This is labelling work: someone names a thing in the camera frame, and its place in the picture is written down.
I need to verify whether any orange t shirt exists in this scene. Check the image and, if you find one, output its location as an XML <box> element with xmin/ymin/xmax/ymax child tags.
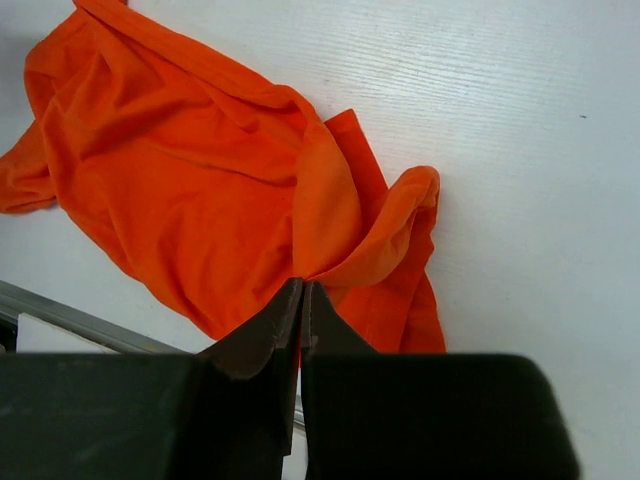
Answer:
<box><xmin>1</xmin><ymin>1</ymin><xmax>445</xmax><ymax>352</ymax></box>

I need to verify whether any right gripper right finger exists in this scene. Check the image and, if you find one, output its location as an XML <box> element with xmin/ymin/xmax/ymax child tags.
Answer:
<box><xmin>300</xmin><ymin>281</ymin><xmax>377</xmax><ymax>355</ymax></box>

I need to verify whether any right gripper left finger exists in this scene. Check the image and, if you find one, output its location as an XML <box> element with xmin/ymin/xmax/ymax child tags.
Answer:
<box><xmin>199</xmin><ymin>278</ymin><xmax>303</xmax><ymax>457</ymax></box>

